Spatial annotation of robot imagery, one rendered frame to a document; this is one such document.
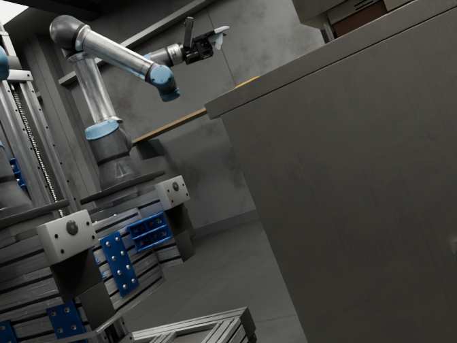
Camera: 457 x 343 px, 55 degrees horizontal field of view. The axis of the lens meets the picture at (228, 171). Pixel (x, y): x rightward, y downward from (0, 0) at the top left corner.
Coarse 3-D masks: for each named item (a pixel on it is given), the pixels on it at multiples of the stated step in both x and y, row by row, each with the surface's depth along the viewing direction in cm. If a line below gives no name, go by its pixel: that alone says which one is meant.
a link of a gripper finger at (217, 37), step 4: (220, 28) 160; (224, 28) 160; (228, 28) 160; (216, 32) 160; (220, 32) 160; (212, 36) 164; (216, 36) 162; (220, 36) 161; (212, 40) 163; (216, 40) 162; (220, 40) 162; (220, 44) 162
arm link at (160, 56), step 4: (164, 48) 165; (152, 52) 165; (156, 52) 164; (160, 52) 164; (164, 52) 163; (168, 52) 163; (144, 56) 164; (148, 56) 164; (152, 56) 163; (156, 56) 163; (160, 56) 163; (164, 56) 163; (168, 56) 163; (152, 60) 163; (156, 60) 163; (160, 60) 163; (164, 60) 164; (168, 60) 164; (160, 64) 163; (164, 64) 164; (168, 64) 165; (172, 64) 166
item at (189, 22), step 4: (188, 20) 164; (192, 20) 164; (188, 24) 164; (192, 24) 165; (188, 28) 164; (188, 32) 164; (184, 36) 164; (188, 36) 164; (184, 40) 164; (188, 40) 165; (184, 44) 165; (188, 44) 165
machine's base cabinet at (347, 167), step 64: (384, 64) 79; (448, 64) 74; (256, 128) 94; (320, 128) 87; (384, 128) 81; (448, 128) 76; (256, 192) 97; (320, 192) 90; (384, 192) 84; (448, 192) 78; (320, 256) 93; (384, 256) 86; (448, 256) 80; (320, 320) 96; (384, 320) 89; (448, 320) 83
